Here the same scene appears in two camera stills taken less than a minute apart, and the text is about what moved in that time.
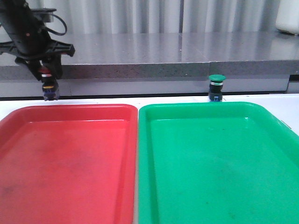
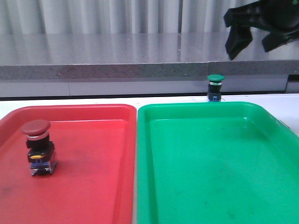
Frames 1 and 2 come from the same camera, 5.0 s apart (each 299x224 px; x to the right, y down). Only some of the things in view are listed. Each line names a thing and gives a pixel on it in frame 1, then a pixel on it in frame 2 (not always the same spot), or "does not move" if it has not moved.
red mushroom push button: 50,86 -> 41,154
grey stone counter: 257,64 does not move
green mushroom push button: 216,87 does not move
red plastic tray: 68,164 does not move
